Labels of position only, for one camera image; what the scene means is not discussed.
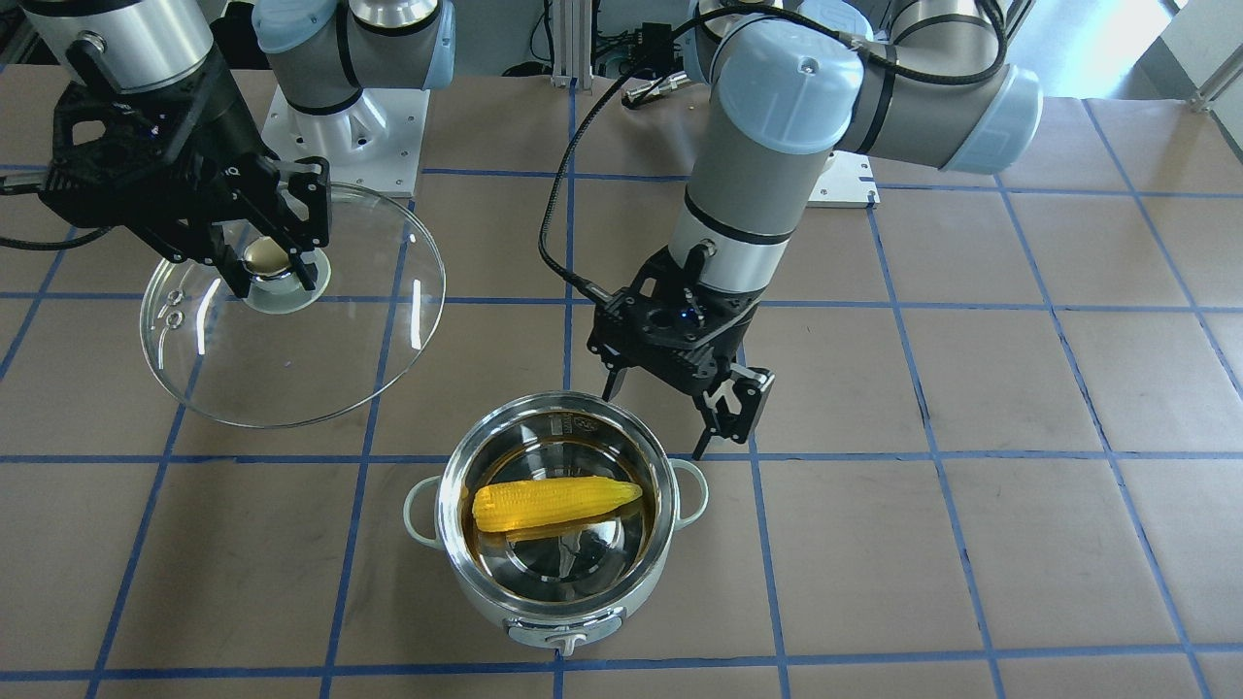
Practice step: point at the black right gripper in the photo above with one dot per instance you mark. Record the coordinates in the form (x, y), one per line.
(216, 128)

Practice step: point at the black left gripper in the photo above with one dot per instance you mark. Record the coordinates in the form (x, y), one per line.
(735, 387)

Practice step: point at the glass pot lid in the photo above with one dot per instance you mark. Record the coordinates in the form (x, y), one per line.
(286, 356)

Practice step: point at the yellow corn cob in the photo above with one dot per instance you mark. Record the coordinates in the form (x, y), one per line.
(498, 508)

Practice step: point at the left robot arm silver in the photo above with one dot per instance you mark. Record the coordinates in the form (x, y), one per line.
(790, 88)

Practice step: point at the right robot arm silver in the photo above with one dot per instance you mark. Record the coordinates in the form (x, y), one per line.
(323, 54)

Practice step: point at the pale green electric pot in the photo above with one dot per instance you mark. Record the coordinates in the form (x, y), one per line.
(571, 584)

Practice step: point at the black power adapter background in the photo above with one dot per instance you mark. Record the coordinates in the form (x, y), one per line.
(653, 48)

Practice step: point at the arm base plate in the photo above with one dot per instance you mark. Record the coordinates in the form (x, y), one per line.
(374, 143)
(846, 182)

